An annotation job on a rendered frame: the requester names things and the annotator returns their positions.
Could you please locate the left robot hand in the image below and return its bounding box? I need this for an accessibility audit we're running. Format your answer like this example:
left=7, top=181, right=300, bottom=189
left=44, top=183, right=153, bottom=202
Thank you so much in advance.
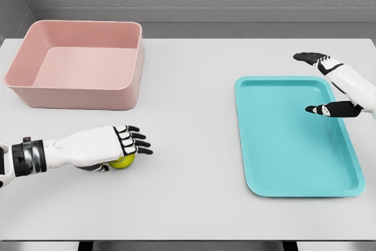
left=66, top=125, right=154, bottom=172

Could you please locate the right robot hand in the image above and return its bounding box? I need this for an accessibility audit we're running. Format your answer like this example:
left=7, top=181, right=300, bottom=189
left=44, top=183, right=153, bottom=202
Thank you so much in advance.
left=293, top=52, right=376, bottom=118

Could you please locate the yellow-green tennis ball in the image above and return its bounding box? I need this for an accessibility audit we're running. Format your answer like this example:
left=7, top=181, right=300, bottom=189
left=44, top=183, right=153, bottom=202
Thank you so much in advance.
left=108, top=153, right=136, bottom=170

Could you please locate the blue rectangular tray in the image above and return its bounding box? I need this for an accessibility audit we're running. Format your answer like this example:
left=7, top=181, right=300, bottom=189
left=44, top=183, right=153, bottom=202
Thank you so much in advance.
left=234, top=75, right=366, bottom=198

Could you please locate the pink plastic basket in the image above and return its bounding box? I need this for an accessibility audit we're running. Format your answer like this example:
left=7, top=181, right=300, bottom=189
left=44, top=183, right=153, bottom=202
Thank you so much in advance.
left=4, top=20, right=145, bottom=111

